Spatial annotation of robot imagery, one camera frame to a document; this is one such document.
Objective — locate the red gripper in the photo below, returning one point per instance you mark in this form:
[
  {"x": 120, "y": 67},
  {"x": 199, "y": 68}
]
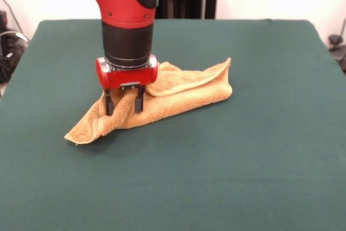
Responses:
[{"x": 129, "y": 76}]

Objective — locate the orange terry towel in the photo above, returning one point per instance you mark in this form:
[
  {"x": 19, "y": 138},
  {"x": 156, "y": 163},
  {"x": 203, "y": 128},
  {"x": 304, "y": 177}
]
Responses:
[{"x": 189, "y": 98}]

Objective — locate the dark green table cloth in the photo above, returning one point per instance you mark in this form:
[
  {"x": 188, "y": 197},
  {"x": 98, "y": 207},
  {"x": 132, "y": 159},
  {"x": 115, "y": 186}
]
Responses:
[{"x": 81, "y": 187}]

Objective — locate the black equipment pile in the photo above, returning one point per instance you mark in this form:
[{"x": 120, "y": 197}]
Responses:
[{"x": 8, "y": 60}]

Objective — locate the dark grey stand base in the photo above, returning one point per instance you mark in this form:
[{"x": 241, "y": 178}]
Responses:
[{"x": 339, "y": 52}]

